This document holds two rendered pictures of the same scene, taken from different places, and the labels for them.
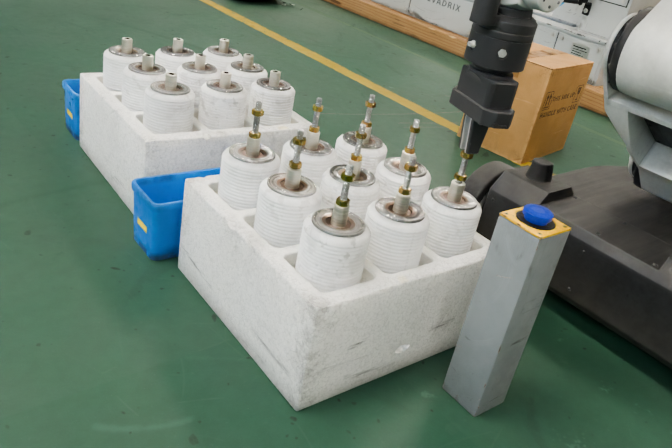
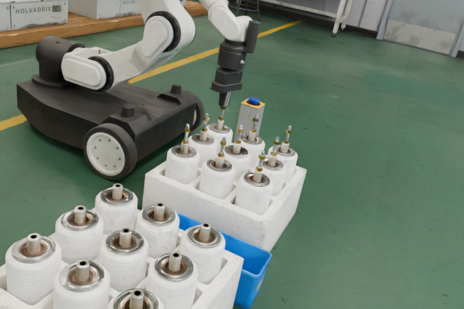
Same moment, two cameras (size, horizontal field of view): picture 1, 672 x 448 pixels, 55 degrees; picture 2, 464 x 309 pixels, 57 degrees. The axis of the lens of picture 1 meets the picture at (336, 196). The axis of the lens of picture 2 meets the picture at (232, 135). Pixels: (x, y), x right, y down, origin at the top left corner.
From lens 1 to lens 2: 1.86 m
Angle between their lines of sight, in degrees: 102
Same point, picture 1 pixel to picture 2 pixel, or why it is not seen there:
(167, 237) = (256, 270)
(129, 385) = (335, 256)
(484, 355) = not seen: hidden behind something
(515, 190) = (140, 125)
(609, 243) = (170, 110)
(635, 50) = (184, 32)
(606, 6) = not seen: outside the picture
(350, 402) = not seen: hidden behind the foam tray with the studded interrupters
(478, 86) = (237, 76)
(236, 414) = (313, 225)
